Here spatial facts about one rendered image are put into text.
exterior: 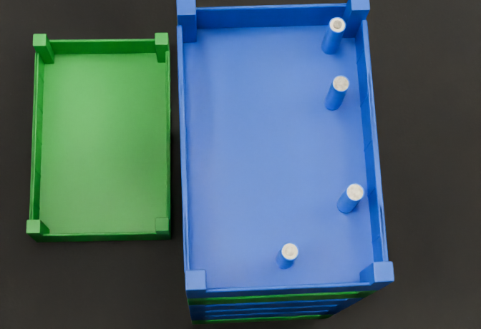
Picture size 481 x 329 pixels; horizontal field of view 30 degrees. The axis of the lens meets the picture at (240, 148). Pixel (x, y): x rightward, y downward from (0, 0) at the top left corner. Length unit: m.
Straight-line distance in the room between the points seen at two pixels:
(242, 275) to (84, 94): 0.56
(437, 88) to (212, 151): 0.58
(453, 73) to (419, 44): 0.07
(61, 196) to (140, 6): 0.33
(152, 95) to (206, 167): 0.46
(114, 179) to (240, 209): 0.45
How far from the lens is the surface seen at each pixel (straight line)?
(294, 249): 0.88
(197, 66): 0.99
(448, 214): 1.41
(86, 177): 1.38
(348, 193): 0.90
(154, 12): 1.46
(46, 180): 1.38
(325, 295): 0.98
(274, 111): 0.98
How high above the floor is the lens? 1.33
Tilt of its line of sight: 75 degrees down
